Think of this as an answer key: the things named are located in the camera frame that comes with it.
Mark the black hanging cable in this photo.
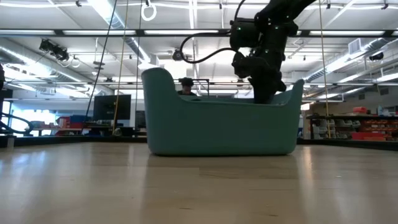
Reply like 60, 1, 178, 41
85, 0, 118, 116

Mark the black computer monitor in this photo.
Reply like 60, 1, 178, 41
93, 94, 132, 121

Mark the blue storage box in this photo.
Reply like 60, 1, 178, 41
70, 114, 95, 126

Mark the black arched cable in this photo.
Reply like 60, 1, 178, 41
0, 111, 35, 136

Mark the person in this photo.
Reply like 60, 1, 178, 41
176, 77, 198, 96

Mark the white hanging ring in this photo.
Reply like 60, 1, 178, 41
140, 1, 157, 22

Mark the right arm black loop cable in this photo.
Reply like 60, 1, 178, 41
179, 0, 246, 65

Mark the storage shelf with bins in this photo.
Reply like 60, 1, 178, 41
306, 105, 398, 141

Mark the black aluminium table frame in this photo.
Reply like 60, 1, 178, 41
0, 134, 398, 152

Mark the black ceiling camera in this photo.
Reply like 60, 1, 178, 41
38, 38, 70, 62
368, 52, 386, 62
172, 47, 185, 62

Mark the black overhead light bar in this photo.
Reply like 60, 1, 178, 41
0, 28, 398, 39

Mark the teal plastic bin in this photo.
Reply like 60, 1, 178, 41
141, 67, 305, 157

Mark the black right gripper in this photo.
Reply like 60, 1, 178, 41
232, 49, 287, 105

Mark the red storage box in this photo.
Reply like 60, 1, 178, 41
55, 115, 75, 128

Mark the small dark screen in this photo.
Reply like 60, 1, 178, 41
134, 110, 147, 129

